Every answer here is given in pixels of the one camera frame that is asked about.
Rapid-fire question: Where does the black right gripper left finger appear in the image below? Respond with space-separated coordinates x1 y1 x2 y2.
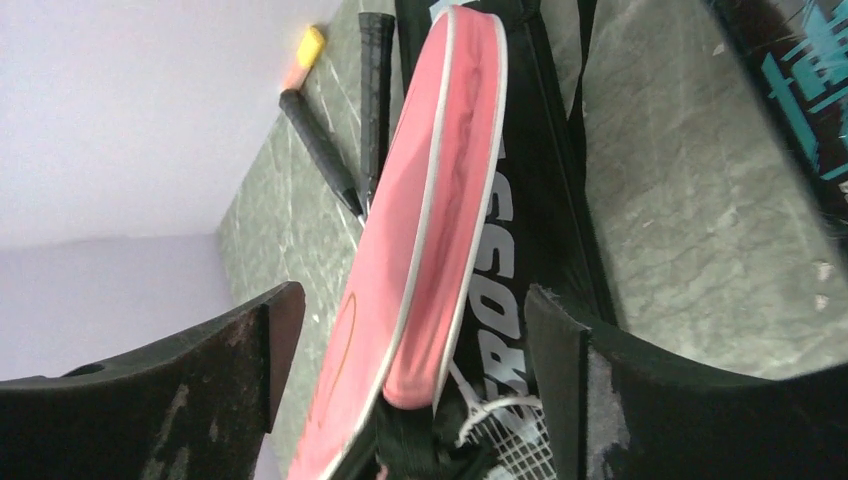
1 282 305 479

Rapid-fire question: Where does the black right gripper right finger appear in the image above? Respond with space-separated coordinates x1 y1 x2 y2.
524 284 847 479

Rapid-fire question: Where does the pink racket bag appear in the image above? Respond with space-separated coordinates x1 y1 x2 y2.
288 5 508 479

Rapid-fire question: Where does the white racket right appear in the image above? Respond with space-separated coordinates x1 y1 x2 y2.
359 13 556 479

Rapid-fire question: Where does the white racket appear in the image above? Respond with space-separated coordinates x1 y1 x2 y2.
359 13 556 479
279 89 365 226

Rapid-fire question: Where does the black racket bag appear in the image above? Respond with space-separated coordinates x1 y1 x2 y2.
344 0 621 480

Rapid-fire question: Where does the white racket left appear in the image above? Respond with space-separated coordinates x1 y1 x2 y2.
279 89 365 226

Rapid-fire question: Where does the yellow pink marker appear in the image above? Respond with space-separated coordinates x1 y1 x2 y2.
282 26 326 90

